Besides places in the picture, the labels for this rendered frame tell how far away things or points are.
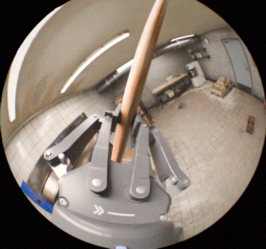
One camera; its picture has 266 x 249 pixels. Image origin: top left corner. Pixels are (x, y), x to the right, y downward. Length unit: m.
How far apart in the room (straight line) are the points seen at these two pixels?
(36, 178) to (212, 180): 2.67
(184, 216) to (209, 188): 0.70
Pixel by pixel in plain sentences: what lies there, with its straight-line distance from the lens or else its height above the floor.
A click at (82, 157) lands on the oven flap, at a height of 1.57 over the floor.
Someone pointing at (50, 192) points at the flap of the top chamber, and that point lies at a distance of 1.29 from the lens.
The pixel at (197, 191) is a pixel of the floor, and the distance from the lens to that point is 2.03.
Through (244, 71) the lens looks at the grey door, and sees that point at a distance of 4.22.
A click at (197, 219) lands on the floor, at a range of 2.07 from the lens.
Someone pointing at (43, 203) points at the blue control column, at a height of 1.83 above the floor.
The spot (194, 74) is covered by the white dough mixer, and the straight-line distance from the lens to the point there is 5.07.
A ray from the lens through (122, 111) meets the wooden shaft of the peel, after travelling 0.16.
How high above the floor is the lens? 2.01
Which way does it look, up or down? 20 degrees down
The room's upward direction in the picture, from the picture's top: 36 degrees counter-clockwise
